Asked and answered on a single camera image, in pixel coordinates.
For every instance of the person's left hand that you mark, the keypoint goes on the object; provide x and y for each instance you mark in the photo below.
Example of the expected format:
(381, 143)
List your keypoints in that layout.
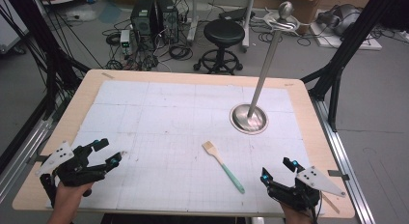
(72, 195)

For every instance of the black table clamp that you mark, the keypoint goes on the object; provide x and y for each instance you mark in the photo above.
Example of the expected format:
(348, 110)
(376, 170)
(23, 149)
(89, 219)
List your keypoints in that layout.
(339, 174)
(37, 159)

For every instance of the black round stool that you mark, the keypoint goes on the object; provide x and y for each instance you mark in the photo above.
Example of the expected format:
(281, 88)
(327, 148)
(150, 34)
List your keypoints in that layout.
(223, 32)

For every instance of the white flat board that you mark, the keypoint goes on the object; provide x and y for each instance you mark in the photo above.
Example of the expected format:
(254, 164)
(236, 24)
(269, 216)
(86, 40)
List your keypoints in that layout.
(369, 43)

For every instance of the thin wooden strip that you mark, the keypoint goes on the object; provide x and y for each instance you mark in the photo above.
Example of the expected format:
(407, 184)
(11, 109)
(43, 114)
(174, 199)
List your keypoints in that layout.
(331, 204)

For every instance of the white stand leg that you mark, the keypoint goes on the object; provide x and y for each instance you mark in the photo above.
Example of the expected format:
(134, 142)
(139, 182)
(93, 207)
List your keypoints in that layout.
(247, 27)
(193, 21)

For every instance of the cardboard box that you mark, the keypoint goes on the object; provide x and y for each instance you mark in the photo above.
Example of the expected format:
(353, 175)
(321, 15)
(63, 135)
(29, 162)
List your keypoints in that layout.
(308, 5)

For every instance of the grey rounded device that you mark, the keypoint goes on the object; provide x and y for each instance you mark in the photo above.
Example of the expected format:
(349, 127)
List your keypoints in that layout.
(342, 18)

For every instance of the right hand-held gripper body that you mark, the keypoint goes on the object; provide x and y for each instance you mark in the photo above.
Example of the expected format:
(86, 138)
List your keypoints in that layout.
(299, 193)

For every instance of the flat black device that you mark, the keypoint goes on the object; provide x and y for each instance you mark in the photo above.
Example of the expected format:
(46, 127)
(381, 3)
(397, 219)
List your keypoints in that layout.
(234, 14)

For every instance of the strip of brown tape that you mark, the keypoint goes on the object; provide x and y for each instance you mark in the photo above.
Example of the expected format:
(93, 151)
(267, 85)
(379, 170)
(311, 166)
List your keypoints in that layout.
(108, 75)

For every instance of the silver metal utensil stand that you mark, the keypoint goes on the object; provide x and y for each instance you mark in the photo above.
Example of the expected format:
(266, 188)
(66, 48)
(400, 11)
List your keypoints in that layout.
(250, 119)

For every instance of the person's right hand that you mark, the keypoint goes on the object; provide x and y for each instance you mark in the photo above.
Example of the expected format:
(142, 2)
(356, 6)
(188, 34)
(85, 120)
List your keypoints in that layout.
(294, 216)

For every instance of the black metal frame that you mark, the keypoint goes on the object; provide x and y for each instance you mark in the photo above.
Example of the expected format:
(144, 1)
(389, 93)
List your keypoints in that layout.
(347, 47)
(54, 72)

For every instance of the white grid mat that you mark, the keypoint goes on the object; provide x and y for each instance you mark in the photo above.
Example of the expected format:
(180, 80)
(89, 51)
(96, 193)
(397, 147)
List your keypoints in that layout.
(180, 121)

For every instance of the white cabinet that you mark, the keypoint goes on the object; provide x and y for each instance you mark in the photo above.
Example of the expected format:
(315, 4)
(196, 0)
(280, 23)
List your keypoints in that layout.
(9, 31)

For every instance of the aluminium rail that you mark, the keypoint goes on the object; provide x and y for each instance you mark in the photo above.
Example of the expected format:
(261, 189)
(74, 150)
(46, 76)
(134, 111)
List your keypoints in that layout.
(24, 153)
(345, 166)

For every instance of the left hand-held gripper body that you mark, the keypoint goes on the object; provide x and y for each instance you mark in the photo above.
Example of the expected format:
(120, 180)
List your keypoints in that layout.
(75, 171)

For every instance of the black computer tower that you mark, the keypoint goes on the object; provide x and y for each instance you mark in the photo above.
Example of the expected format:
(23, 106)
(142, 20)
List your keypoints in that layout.
(143, 21)
(168, 19)

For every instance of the small white power supply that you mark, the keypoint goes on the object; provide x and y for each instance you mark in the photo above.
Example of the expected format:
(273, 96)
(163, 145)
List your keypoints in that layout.
(125, 40)

